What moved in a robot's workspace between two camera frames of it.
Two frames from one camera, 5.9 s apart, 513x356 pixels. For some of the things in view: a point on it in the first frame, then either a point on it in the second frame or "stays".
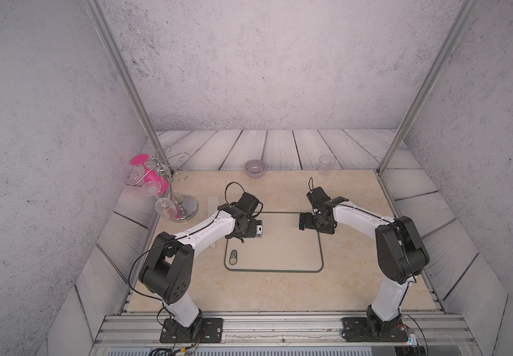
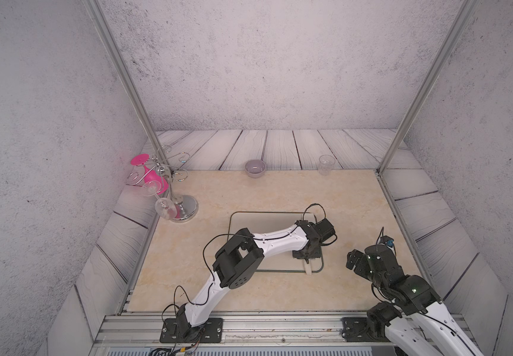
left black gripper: [256, 230] to [317, 255]
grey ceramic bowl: [255, 168] stays
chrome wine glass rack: [167, 165] stays
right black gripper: [326, 229] to [358, 268]
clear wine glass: [165, 208] stays
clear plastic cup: [325, 163] stays
